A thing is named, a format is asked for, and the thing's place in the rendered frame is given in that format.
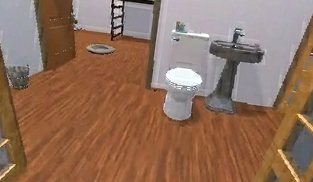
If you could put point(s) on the white toilet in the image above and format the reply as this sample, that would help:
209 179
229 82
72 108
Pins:
182 82

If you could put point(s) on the teal tissue box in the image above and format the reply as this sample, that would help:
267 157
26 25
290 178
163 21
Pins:
181 27

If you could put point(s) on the grey round floor cushion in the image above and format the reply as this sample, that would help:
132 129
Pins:
100 49

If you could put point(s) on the grey pedestal sink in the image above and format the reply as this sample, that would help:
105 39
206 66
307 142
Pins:
233 52

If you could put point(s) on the brown wooden room door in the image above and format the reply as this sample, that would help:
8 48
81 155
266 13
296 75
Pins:
55 15

